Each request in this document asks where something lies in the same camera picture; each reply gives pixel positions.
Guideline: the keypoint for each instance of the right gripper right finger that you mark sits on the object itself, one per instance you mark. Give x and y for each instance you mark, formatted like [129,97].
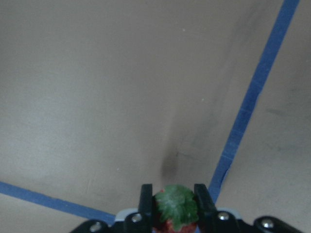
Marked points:
[206,208]

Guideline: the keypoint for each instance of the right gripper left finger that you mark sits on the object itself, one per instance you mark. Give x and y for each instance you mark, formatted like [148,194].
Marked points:
[145,208]

